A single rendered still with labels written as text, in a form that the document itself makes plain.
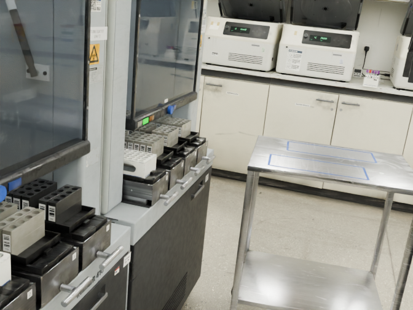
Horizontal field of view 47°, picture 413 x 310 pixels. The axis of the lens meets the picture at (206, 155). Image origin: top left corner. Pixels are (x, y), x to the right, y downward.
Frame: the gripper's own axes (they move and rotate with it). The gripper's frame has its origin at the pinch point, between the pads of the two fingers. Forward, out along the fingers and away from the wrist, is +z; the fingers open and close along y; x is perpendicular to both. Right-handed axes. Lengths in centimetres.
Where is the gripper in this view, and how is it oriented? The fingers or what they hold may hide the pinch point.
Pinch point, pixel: (411, 75)
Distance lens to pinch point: 143.3
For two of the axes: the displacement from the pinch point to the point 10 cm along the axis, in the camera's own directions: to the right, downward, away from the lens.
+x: -9.6, -1.7, 2.4
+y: 2.8, -2.6, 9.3
